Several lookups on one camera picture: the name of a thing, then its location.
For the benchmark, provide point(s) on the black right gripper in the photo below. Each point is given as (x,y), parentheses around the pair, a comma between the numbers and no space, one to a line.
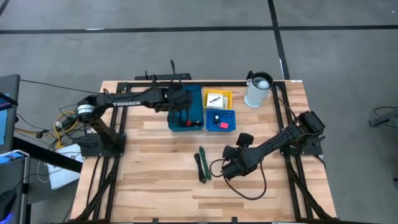
(239,165)

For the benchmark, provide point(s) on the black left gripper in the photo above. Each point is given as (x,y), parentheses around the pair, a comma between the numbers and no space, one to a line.
(181,97)

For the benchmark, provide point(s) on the pink usb charger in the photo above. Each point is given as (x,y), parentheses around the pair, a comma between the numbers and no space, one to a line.
(224,125)

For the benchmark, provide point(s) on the black charger adapter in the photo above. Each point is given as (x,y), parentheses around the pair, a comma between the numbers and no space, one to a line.
(216,119)

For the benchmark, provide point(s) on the white box with black print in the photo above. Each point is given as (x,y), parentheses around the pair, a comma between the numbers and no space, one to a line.
(214,100)

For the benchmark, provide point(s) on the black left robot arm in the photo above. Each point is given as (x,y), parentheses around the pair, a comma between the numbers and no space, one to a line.
(146,99)

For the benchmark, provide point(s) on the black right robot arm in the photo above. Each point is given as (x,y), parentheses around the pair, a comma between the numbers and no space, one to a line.
(280,140)

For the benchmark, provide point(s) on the large teal plastic bin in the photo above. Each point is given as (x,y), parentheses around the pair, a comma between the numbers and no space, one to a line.
(197,105)

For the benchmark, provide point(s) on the small blue plastic basket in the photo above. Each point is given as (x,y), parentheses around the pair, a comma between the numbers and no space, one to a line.
(230,116)

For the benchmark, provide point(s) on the black device behind table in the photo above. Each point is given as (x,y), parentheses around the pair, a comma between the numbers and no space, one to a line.
(155,76)

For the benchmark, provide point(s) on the small yellow plastic basket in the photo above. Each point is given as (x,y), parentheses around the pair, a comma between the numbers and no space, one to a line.
(231,93)

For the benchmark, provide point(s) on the pale grey plastic pitcher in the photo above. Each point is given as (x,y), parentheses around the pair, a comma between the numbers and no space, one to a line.
(254,95)

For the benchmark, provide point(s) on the white box on floor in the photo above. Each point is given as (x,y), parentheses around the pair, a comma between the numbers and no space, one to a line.
(63,174)

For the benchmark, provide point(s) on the black floor beam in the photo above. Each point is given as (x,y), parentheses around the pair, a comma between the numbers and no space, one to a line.
(46,154)

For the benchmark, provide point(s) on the grey floor device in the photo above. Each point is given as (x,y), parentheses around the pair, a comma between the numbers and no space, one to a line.
(385,118)

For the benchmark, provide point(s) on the grey cabinet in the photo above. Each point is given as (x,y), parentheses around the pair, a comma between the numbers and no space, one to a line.
(11,84)

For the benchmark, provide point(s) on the grey cart with blue top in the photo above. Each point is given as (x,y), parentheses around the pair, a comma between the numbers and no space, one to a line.
(12,174)

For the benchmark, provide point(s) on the black rounded floor object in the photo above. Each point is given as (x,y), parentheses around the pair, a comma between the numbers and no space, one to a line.
(7,203)

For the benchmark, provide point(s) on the black aluminium frame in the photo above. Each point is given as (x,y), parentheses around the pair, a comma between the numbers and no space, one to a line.
(217,84)

